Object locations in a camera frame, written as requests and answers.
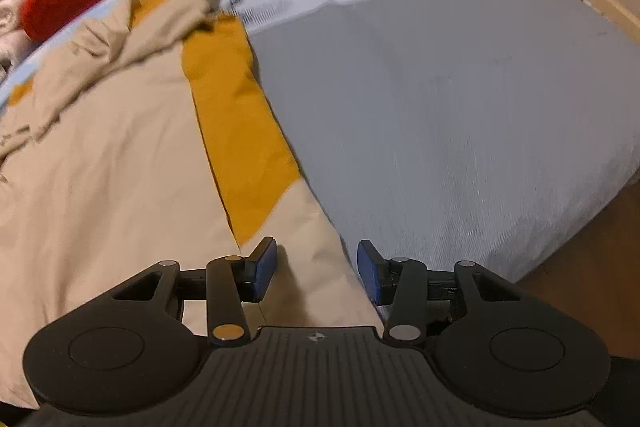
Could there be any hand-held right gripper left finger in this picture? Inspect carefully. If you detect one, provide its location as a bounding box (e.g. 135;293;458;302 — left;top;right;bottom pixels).
107;236;278;349

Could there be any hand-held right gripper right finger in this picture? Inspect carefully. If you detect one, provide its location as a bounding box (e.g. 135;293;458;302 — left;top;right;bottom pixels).
356;239;523;349

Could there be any beige and mustard hoodie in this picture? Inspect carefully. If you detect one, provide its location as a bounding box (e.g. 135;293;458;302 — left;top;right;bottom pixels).
0;0;385;410

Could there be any white folded quilt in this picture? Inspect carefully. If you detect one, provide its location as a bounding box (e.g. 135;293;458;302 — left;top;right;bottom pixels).
0;29;40;74
0;0;31;35

